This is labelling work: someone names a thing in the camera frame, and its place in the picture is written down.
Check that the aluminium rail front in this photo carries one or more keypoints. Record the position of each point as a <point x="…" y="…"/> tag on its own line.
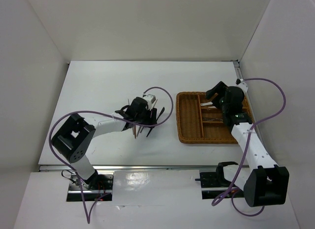
<point x="46" y="168"/>

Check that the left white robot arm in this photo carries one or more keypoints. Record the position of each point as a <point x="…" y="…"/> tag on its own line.
<point x="75" y="135"/>

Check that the black knife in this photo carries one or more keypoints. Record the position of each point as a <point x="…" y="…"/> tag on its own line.
<point x="154" y="116"/>

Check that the brown wicker divided tray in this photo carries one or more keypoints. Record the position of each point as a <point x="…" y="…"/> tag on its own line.
<point x="191" y="128"/>

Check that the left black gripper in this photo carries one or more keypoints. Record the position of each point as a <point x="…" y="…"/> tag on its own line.
<point x="151" y="120"/>

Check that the aluminium rail right side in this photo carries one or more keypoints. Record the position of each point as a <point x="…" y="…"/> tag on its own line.
<point x="240" y="70"/>

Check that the silver knife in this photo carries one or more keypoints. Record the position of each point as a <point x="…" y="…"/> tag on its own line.
<point x="139" y="131"/>

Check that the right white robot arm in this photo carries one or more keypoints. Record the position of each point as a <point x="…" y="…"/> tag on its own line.
<point x="262" y="181"/>

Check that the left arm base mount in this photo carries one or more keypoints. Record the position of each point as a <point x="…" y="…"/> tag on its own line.
<point x="102" y="187"/>

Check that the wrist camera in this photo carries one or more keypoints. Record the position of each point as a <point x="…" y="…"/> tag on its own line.
<point x="150" y="99"/>
<point x="242" y="85"/>

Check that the aluminium rail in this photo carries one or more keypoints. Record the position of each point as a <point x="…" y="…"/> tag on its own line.
<point x="46" y="168"/>
<point x="240" y="70"/>

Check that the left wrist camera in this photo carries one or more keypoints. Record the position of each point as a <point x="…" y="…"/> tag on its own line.
<point x="150" y="99"/>

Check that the white spoon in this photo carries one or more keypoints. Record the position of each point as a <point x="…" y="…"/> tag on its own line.
<point x="207" y="104"/>

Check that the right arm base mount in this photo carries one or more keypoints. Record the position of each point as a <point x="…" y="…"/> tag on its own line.
<point x="212" y="182"/>

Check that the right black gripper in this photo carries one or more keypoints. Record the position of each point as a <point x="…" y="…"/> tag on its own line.
<point x="220" y="88"/>

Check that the lone silver fork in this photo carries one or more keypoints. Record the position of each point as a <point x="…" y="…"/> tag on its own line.
<point x="211" y="120"/>

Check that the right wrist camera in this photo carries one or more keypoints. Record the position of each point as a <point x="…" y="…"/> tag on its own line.
<point x="242" y="85"/>

